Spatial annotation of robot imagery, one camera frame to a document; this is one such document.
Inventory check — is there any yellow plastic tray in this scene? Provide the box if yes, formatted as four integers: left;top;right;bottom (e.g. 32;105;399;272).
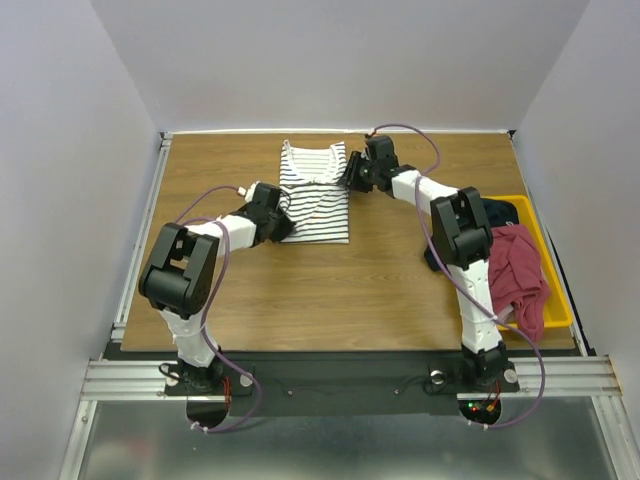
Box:
490;195;573;330

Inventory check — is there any navy blue tank top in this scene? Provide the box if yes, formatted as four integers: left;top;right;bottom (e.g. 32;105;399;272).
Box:
482;198;520;228

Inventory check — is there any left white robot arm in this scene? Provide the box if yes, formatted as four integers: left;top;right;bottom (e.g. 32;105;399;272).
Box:
138;182;295;394

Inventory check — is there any maroon tank top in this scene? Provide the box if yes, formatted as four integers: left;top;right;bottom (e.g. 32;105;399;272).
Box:
488;224;551;342

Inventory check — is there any aluminium frame rail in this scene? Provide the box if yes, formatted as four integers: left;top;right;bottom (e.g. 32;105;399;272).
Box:
58;131;172;479

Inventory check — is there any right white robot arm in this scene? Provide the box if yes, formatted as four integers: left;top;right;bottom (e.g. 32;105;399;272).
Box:
339;134;509;390

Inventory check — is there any black white striped tank top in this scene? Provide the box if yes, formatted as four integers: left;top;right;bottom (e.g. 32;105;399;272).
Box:
279;141;349;244

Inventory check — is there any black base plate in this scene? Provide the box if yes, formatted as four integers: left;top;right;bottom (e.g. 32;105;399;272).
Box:
158;351;520;424

